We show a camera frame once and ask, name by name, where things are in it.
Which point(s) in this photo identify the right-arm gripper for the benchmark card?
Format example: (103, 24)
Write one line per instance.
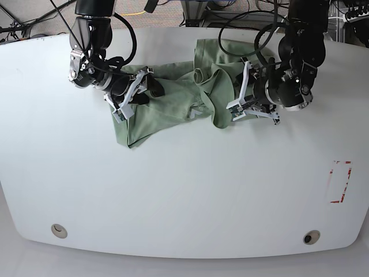
(116, 87)

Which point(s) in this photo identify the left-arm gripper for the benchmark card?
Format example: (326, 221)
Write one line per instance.
(252, 99)

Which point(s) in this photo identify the green T-shirt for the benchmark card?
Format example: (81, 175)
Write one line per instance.
(194, 89)

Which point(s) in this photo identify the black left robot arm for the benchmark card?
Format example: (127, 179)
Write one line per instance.
(286, 83)

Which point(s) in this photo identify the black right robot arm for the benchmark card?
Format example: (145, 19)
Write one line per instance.
(90, 37)

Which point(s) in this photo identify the red tape rectangle marking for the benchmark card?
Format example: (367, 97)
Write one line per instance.
(339, 177)

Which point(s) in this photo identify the left table grommet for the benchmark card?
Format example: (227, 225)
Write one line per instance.
(59, 231)

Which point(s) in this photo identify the table grommet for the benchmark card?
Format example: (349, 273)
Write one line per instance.
(311, 237)
(59, 231)

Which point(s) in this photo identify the right table grommet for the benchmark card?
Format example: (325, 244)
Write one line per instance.
(311, 237)

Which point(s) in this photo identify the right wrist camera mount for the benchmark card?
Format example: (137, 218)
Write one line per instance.
(124, 111)

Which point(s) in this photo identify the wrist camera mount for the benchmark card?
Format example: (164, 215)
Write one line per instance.
(231, 105)
(124, 111)

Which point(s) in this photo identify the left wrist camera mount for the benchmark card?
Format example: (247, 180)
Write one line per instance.
(231, 105)

